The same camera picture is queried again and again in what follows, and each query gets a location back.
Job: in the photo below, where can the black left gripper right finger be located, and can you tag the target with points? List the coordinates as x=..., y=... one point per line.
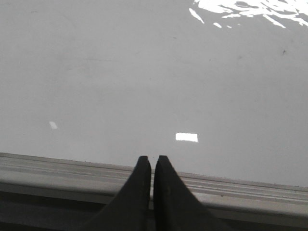
x=175, y=207

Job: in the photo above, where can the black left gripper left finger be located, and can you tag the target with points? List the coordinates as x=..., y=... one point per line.
x=128, y=210

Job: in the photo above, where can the white whiteboard with aluminium frame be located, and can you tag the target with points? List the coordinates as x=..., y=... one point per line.
x=220, y=87

